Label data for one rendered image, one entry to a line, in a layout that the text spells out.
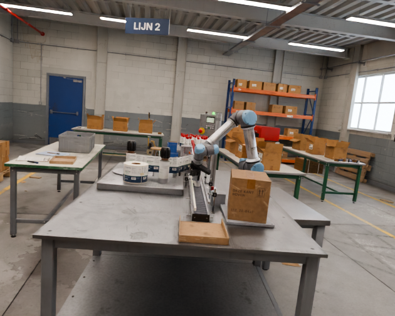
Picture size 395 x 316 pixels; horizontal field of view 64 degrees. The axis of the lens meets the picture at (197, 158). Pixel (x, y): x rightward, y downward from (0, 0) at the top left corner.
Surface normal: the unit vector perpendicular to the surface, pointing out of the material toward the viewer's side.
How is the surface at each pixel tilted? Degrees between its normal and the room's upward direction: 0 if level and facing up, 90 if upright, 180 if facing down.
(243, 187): 90
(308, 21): 90
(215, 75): 90
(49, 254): 90
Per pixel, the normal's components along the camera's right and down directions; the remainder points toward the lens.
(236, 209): -0.09, 0.15
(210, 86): 0.15, 0.17
